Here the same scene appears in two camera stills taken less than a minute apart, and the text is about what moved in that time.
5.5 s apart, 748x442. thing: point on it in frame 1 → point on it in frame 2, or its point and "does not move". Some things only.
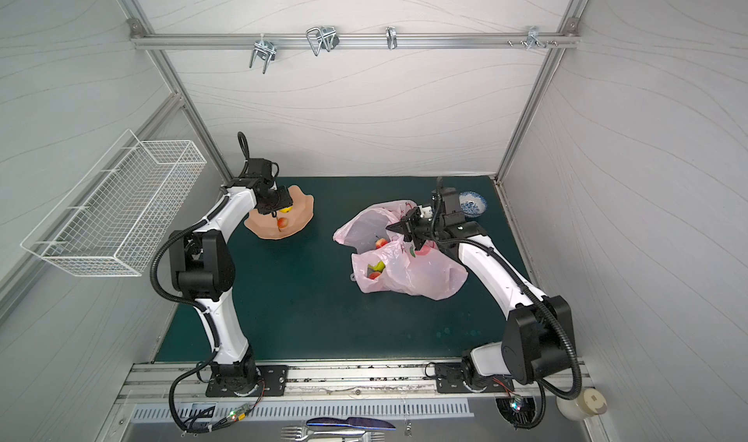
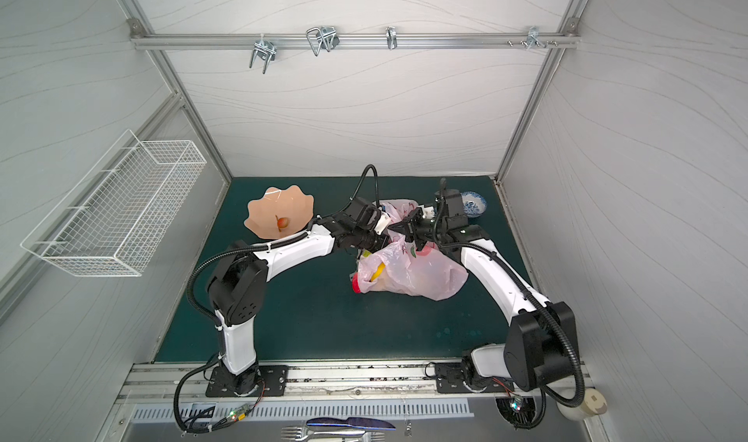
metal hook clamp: [533, 39] does not move
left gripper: [285, 200] → [382, 239]
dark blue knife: [353, 422] does not move
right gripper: [413, 230] does not move
